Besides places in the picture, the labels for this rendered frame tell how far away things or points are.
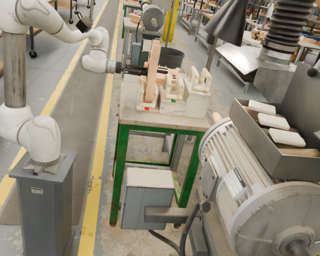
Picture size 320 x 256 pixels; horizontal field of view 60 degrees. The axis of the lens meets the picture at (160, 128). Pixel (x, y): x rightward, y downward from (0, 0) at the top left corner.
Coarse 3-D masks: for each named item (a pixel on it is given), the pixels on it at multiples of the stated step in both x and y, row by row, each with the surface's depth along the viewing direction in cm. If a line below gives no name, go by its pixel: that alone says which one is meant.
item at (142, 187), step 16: (128, 176) 91; (144, 176) 92; (160, 176) 94; (128, 192) 88; (144, 192) 89; (160, 192) 90; (128, 208) 92; (144, 208) 93; (128, 224) 95; (144, 224) 96; (160, 224) 97
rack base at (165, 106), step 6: (162, 90) 190; (174, 90) 194; (162, 96) 182; (162, 102) 176; (168, 102) 176; (180, 102) 178; (162, 108) 178; (168, 108) 178; (174, 108) 178; (180, 108) 178; (168, 114) 180; (174, 114) 180; (180, 114) 180
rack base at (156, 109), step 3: (138, 93) 199; (138, 96) 195; (138, 99) 191; (138, 102) 186; (156, 102) 191; (156, 105) 187; (138, 108) 178; (141, 108) 179; (144, 108) 180; (150, 108) 181; (156, 108) 183; (144, 111) 178; (147, 111) 178; (150, 111) 178; (153, 111) 178; (156, 111) 179
